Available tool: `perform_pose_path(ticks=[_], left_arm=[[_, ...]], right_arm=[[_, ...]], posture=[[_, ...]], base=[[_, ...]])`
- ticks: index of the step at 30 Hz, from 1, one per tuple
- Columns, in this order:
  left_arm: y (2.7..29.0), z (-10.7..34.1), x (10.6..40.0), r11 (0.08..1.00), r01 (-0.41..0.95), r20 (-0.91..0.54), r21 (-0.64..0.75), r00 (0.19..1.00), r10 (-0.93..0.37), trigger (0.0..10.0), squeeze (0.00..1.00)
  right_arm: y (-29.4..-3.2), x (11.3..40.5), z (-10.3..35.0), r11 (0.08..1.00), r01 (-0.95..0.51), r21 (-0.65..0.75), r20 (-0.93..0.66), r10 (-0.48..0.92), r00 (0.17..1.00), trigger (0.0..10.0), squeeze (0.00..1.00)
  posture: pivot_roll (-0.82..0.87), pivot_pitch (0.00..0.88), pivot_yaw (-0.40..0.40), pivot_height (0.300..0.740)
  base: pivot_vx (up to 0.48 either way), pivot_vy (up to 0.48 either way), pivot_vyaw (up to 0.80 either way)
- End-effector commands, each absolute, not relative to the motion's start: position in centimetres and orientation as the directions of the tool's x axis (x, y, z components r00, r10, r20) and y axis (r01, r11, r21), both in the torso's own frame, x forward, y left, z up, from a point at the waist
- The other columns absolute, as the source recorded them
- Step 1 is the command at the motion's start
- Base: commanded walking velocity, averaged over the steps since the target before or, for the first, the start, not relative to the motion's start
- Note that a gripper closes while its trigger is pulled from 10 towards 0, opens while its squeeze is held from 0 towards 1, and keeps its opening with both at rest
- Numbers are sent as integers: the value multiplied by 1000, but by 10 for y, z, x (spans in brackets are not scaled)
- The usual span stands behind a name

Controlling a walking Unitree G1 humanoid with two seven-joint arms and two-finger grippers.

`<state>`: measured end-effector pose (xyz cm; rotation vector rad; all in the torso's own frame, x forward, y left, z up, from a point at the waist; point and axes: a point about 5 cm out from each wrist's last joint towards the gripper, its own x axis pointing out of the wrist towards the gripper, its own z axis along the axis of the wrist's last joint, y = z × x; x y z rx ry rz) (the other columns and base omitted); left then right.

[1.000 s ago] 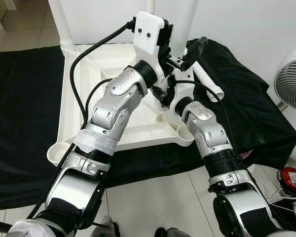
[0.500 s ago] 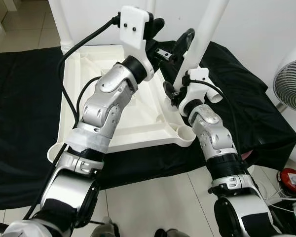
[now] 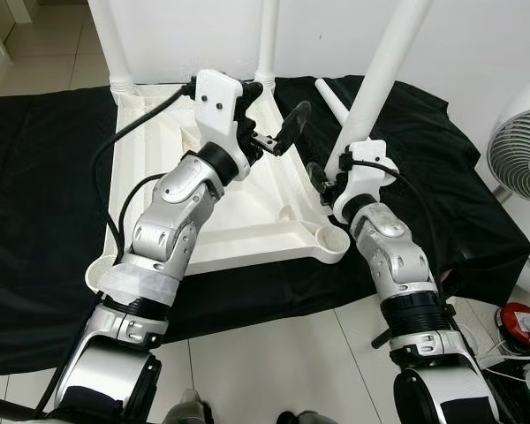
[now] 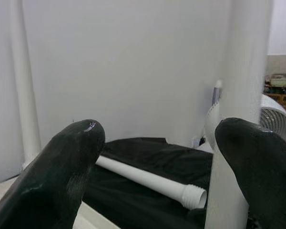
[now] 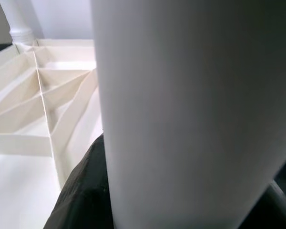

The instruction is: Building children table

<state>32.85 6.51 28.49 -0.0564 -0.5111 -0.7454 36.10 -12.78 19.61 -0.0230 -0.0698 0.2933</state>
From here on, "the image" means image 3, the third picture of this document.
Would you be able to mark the white plastic table leg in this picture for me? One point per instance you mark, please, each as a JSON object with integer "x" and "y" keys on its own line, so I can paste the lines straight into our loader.
{"x": 380, "y": 79}
{"x": 110, "y": 44}
{"x": 267, "y": 44}
{"x": 329, "y": 95}

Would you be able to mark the white plastic children table top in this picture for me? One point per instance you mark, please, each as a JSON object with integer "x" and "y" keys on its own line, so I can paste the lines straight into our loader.
{"x": 265, "y": 212}

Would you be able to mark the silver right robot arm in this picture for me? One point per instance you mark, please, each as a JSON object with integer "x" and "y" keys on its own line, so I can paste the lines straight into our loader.
{"x": 397, "y": 256}

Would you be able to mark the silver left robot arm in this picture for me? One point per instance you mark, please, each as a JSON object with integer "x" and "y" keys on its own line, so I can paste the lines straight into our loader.
{"x": 172, "y": 221}

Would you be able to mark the pink white round stool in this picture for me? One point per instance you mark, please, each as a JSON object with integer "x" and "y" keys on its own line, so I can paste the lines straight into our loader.
{"x": 450, "y": 279}

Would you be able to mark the black metal stand pole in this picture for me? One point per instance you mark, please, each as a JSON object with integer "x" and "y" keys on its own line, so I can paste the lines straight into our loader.
{"x": 4, "y": 406}
{"x": 382, "y": 338}

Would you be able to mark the white standing fan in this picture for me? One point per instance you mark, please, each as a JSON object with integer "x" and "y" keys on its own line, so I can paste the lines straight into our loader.
{"x": 521, "y": 150}

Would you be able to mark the grey robot foot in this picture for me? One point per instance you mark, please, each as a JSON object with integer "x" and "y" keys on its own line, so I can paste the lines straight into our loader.
{"x": 305, "y": 417}
{"x": 187, "y": 408}

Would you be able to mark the black table cloth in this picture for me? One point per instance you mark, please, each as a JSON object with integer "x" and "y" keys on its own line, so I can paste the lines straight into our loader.
{"x": 35, "y": 221}

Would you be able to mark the red floor object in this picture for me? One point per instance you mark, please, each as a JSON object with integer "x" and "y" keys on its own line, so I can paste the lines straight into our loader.
{"x": 521, "y": 327}

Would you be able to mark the black metal floor rack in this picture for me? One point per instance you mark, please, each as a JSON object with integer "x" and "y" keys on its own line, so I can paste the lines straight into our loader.
{"x": 512, "y": 406}

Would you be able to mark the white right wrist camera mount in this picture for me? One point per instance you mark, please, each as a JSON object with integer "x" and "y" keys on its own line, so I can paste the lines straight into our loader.
{"x": 362, "y": 177}

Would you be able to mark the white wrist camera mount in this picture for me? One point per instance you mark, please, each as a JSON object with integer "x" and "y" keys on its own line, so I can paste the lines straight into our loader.
{"x": 216, "y": 106}
{"x": 362, "y": 177}

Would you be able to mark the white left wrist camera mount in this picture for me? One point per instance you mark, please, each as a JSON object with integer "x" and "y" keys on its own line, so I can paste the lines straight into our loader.
{"x": 216, "y": 106}

